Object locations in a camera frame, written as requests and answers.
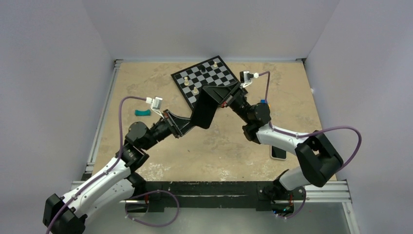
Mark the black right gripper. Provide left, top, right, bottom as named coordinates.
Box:
left=201, top=82, right=251, bottom=124

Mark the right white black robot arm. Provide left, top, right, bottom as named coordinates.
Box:
left=191, top=82, right=344, bottom=198

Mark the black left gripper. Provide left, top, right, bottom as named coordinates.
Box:
left=142, top=108, right=198, bottom=150

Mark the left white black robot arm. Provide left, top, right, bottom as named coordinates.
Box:
left=43, top=110, right=194, bottom=234

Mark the black chess piece back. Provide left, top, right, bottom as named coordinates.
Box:
left=198, top=65, right=206, bottom=72

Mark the black white chessboard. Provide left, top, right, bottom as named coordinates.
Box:
left=171, top=56, right=239, bottom=110

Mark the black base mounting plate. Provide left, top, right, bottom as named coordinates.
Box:
left=132, top=181, right=305, bottom=215

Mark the teal arch block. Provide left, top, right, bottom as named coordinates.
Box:
left=134, top=109, right=151, bottom=117

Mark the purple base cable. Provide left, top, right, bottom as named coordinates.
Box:
left=124, top=190, right=180, bottom=227

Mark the phone in white case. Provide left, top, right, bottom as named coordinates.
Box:
left=270, top=146, right=287, bottom=160

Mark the black phone case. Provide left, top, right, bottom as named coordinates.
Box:
left=190, top=86, right=219, bottom=129

